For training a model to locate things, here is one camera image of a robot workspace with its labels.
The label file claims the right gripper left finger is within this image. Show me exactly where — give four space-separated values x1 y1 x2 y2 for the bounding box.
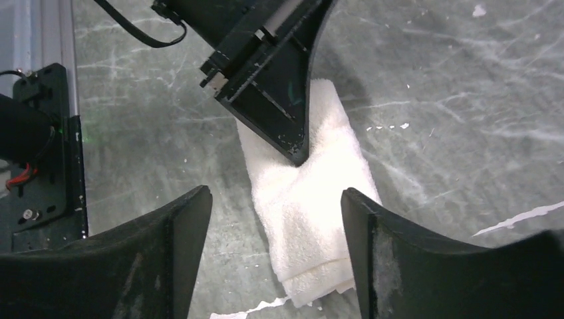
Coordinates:
1 185 213 318

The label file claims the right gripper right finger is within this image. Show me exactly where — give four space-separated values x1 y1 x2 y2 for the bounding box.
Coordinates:
341 188 563 318

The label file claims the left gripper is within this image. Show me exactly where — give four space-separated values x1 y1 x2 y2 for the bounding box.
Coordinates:
152 1 335 166

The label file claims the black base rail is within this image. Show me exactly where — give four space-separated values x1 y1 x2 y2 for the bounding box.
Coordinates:
1 63 88 254

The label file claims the cream white towel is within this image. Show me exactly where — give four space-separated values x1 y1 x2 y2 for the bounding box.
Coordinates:
237 79 380 307

